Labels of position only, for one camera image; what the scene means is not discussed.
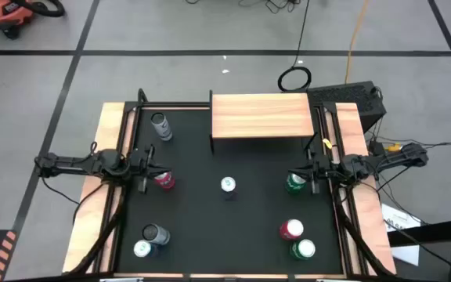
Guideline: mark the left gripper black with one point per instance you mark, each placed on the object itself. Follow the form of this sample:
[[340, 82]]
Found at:
[[144, 164]]

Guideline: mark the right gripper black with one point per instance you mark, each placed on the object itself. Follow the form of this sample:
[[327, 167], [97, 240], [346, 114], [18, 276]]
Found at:
[[325, 170]]

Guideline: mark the red Fanta strawberry can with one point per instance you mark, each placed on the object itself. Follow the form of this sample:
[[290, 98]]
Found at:
[[167, 182], [290, 231]]

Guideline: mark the green Sprite soda can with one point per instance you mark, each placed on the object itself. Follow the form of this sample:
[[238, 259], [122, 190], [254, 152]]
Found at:
[[303, 250], [294, 186]]

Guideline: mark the white Celsius Arctic Vibe can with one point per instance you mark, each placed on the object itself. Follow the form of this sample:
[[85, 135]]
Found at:
[[162, 127], [159, 235]]

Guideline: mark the teal blue slim energy can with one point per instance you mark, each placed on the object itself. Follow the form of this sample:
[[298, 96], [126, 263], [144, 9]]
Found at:
[[143, 249], [228, 184]]

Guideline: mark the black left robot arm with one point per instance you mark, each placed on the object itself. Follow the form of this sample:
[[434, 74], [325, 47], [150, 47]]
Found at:
[[73, 166]]

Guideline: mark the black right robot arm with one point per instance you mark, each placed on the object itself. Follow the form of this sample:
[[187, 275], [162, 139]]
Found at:
[[397, 158]]

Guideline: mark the yellow tag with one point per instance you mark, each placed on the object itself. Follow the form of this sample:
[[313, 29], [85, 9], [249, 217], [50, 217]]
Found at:
[[327, 143]]

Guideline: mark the black power adapter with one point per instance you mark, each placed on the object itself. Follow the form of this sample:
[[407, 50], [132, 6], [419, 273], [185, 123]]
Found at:
[[376, 147]]

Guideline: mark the black computer case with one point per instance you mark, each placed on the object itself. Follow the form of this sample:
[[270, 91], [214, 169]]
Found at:
[[351, 98]]

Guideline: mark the yellow plug connector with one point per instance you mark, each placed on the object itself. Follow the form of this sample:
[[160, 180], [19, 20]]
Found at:
[[394, 147]]

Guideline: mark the black table mat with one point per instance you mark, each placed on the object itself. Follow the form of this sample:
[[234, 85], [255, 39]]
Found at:
[[225, 235]]

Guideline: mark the white printed paper sheet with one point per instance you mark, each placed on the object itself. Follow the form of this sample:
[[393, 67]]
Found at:
[[399, 219]]

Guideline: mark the white blank paper sheet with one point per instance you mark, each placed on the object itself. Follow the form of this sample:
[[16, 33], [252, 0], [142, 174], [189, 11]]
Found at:
[[405, 255]]

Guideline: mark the orange shop vacuum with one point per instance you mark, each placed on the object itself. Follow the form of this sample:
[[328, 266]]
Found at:
[[2, 11]]

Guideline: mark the black aluminium table frame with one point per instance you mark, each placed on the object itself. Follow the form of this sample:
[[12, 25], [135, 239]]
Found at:
[[170, 105]]

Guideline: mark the wooden shelf with black frame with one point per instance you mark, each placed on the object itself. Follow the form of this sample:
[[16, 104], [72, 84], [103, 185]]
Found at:
[[260, 115]]

